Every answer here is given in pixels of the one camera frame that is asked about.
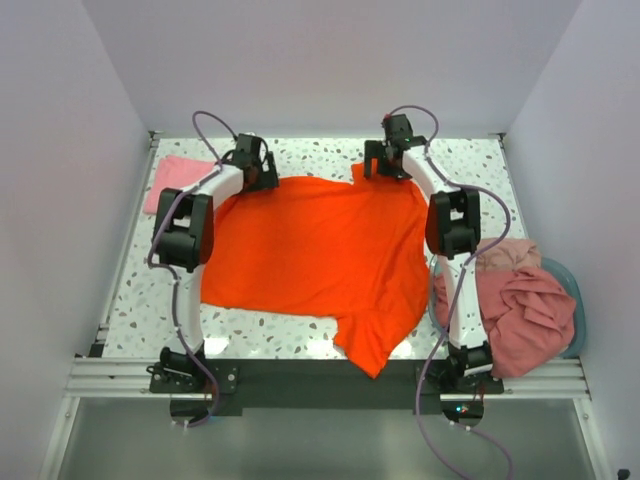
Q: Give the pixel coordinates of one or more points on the dusty rose t shirt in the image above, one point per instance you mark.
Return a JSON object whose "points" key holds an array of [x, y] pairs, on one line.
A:
{"points": [[528, 317]]}

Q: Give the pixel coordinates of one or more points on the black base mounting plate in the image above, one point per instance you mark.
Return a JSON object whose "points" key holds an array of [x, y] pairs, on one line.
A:
{"points": [[232, 386]]}

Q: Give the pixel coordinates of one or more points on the aluminium frame rail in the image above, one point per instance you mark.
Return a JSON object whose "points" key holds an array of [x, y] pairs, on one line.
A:
{"points": [[127, 378]]}

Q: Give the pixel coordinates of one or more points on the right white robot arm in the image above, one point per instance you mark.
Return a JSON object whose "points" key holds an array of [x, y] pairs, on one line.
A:
{"points": [[452, 234]]}

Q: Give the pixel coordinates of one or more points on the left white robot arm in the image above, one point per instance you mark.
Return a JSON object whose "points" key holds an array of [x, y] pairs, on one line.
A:
{"points": [[183, 235]]}

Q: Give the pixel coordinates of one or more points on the folded pink t shirt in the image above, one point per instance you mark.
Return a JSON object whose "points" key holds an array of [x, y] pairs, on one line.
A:
{"points": [[174, 172]]}

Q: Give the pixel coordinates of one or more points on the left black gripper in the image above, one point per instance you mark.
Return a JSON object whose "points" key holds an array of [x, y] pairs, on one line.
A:
{"points": [[267, 173]]}

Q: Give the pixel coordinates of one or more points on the orange t shirt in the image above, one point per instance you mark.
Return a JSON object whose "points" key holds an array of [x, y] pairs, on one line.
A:
{"points": [[314, 247]]}

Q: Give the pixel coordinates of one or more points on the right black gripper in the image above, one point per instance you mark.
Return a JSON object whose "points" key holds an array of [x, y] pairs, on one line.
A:
{"points": [[377, 158]]}

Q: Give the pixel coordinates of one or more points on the light blue plastic basket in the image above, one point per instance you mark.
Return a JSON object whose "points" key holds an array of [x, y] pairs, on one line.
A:
{"points": [[562, 275]]}

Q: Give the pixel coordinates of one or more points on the beige pink t shirt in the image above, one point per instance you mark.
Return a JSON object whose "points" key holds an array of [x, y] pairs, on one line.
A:
{"points": [[508, 255]]}

